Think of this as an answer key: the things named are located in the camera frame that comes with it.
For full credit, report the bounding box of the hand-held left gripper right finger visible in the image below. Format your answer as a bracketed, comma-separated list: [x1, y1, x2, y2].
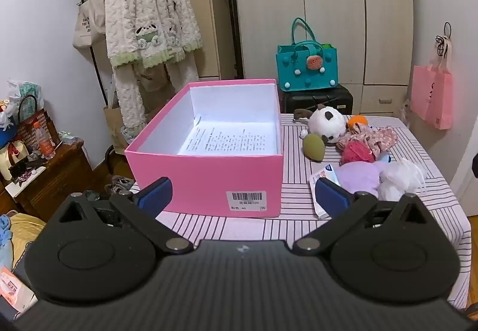
[293, 178, 436, 255]

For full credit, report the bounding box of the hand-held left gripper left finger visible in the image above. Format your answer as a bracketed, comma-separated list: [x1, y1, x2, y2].
[48, 177, 194, 254]

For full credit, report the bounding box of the blue white wipes pack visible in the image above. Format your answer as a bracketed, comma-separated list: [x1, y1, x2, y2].
[308, 164, 344, 220]

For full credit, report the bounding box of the purple round puff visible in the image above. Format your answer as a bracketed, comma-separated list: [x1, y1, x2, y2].
[338, 161, 382, 194]

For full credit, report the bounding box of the pink cardboard box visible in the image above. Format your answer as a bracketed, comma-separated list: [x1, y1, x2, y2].
[125, 78, 284, 218]

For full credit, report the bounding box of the red strawberry plush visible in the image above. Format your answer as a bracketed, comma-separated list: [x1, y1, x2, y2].
[340, 141, 375, 164]

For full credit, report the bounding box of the green egg sponge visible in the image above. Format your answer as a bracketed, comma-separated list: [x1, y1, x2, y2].
[302, 134, 325, 160]

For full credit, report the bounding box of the white brown plush toy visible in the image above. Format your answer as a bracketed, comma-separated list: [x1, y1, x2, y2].
[293, 104, 349, 146]

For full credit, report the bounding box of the pink floral scrunchie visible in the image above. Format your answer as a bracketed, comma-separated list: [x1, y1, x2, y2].
[336, 124, 398, 154]

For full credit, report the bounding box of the orange egg sponge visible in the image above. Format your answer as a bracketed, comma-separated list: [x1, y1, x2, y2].
[347, 115, 370, 130]

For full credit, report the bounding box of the striped tablecloth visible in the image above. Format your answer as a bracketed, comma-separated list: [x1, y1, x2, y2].
[131, 114, 472, 311]

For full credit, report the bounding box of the grey sneaker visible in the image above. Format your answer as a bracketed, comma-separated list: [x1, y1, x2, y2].
[105, 184, 131, 198]
[110, 176, 135, 190]

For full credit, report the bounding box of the plain brown paper bag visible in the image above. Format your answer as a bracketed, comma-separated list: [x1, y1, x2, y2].
[103, 103, 129, 154]

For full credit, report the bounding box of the printed paper sheet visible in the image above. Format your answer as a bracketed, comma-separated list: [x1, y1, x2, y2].
[177, 124, 279, 156]

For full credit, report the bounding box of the black suitcase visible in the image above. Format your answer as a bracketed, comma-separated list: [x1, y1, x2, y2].
[278, 84, 353, 116]

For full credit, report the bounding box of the wooden nightstand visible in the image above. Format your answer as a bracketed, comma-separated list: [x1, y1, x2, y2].
[0, 137, 92, 221]

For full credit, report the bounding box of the orange drink bottle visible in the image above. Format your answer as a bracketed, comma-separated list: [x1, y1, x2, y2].
[33, 121, 56, 160]

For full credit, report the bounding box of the teal felt handbag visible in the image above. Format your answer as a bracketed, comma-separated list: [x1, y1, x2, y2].
[275, 18, 340, 90]

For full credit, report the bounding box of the yellow blanket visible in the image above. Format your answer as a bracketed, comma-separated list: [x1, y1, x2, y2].
[0, 213, 49, 272]

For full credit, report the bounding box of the black clothes rack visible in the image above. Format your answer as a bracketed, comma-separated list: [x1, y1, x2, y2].
[76, 0, 125, 175]

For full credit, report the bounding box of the woven basket bag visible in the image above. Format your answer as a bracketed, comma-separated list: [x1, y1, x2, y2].
[17, 94, 51, 145]

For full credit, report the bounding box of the pink tote bag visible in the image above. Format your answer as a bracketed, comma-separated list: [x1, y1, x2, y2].
[411, 34, 454, 130]

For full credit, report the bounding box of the white green plastic pack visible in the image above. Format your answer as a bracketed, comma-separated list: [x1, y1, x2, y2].
[7, 79, 45, 111]

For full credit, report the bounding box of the beige canvas tote bag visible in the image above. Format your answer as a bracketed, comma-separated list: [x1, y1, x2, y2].
[72, 0, 107, 50]

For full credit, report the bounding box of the beige tall cabinet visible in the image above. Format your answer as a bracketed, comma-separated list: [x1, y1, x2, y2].
[175, 0, 232, 80]

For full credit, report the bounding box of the black tripod stand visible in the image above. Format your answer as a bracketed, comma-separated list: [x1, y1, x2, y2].
[216, 0, 244, 80]

